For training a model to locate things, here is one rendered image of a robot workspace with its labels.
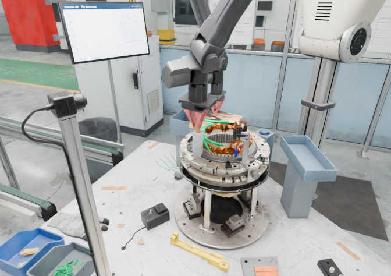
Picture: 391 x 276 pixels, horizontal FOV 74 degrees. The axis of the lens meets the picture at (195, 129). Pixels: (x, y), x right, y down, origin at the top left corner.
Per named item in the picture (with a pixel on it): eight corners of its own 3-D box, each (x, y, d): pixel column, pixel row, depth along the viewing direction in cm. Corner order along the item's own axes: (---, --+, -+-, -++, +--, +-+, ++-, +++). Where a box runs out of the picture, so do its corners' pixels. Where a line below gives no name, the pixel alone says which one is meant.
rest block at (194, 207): (195, 202, 106) (195, 193, 103) (200, 212, 101) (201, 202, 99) (185, 205, 104) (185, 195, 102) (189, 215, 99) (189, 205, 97)
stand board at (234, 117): (188, 127, 118) (188, 123, 117) (205, 113, 134) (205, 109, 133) (230, 136, 111) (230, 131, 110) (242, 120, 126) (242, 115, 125)
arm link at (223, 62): (228, 57, 109) (216, 53, 116) (205, 61, 104) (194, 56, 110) (225, 84, 115) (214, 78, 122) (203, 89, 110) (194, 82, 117)
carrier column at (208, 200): (202, 230, 96) (203, 184, 86) (205, 225, 98) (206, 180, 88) (209, 232, 95) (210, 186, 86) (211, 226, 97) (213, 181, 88)
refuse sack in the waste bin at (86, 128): (69, 163, 240) (60, 130, 224) (98, 145, 272) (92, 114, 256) (102, 173, 226) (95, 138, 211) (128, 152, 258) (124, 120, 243)
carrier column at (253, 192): (247, 219, 100) (252, 175, 91) (248, 215, 102) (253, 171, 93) (253, 220, 99) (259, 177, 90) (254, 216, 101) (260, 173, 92)
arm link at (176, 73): (220, 55, 64) (205, 35, 68) (179, 62, 59) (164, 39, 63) (208, 89, 73) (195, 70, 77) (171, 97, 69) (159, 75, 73)
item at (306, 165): (319, 233, 97) (338, 170, 84) (291, 233, 97) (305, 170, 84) (295, 190, 119) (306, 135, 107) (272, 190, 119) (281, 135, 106)
